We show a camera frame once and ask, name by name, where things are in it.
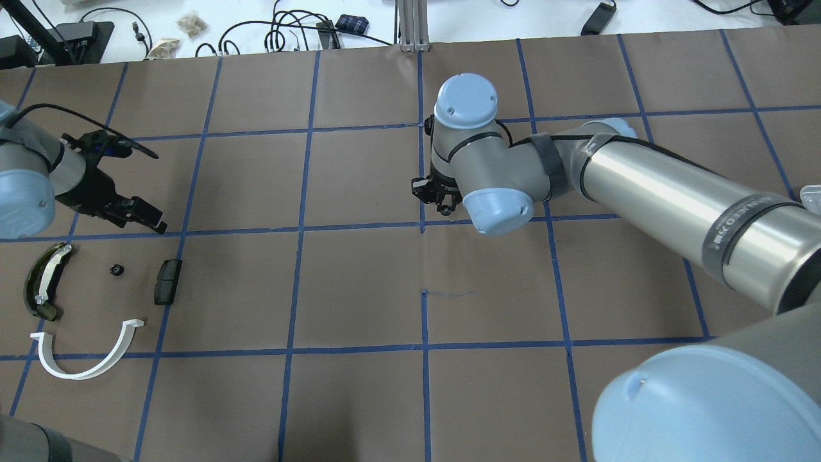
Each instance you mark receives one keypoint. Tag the green curved brake shoe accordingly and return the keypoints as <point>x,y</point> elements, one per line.
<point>39,291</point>

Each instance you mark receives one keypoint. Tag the dark grey brake pad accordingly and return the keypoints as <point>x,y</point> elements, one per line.
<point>164,291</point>

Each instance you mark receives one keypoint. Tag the aluminium frame post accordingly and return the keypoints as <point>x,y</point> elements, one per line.
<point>412,26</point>

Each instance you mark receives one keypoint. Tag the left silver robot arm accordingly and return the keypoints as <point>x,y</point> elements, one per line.
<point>39,170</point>

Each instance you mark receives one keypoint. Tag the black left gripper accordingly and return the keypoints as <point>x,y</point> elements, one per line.
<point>92,188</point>

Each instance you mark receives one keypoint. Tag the black power adapter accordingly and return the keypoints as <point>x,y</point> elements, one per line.
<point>599,19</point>

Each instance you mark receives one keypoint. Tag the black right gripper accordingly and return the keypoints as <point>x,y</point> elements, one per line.
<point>441,191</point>

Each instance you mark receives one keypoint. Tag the white curved plastic clip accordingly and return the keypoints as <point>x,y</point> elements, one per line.
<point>44,352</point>

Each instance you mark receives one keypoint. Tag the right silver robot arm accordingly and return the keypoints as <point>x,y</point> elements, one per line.
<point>759,244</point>

